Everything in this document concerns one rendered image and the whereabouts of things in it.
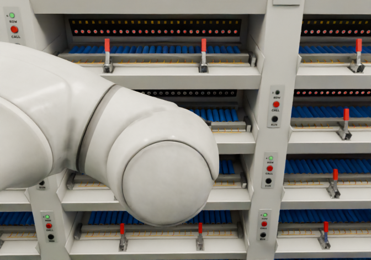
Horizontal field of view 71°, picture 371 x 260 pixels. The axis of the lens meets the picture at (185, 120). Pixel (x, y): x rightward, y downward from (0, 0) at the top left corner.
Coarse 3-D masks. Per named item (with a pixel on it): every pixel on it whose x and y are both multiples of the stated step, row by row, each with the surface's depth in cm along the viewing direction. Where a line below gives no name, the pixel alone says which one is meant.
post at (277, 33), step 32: (256, 32) 76; (288, 32) 68; (288, 64) 70; (256, 96) 77; (288, 96) 73; (288, 128) 76; (256, 160) 78; (256, 192) 82; (256, 224) 85; (256, 256) 89
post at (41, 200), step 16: (0, 0) 65; (16, 0) 65; (0, 16) 66; (32, 16) 67; (48, 16) 75; (0, 32) 67; (32, 32) 67; (48, 32) 75; (64, 32) 85; (32, 48) 68; (32, 192) 81; (48, 192) 81; (32, 208) 82; (48, 208) 82; (64, 224) 84; (64, 240) 86; (48, 256) 87; (64, 256) 88
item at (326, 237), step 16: (288, 224) 94; (304, 224) 94; (320, 224) 94; (336, 224) 94; (352, 224) 94; (368, 224) 94; (288, 240) 92; (304, 240) 92; (320, 240) 91; (336, 240) 92; (352, 240) 92; (368, 240) 92; (288, 256) 90; (304, 256) 90; (320, 256) 90; (336, 256) 90; (352, 256) 91; (368, 256) 91
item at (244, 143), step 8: (248, 104) 84; (240, 112) 89; (248, 112) 84; (240, 120) 86; (248, 120) 81; (248, 128) 80; (256, 128) 76; (216, 136) 79; (224, 136) 79; (232, 136) 79; (240, 136) 79; (248, 136) 79; (256, 136) 76; (224, 144) 77; (232, 144) 77; (240, 144) 77; (248, 144) 77; (224, 152) 79; (232, 152) 79; (240, 152) 79; (248, 152) 79
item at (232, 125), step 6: (216, 126) 80; (222, 126) 80; (228, 126) 80; (234, 126) 80; (240, 126) 80; (216, 132) 79; (222, 132) 79; (228, 132) 79; (234, 132) 79; (240, 132) 79
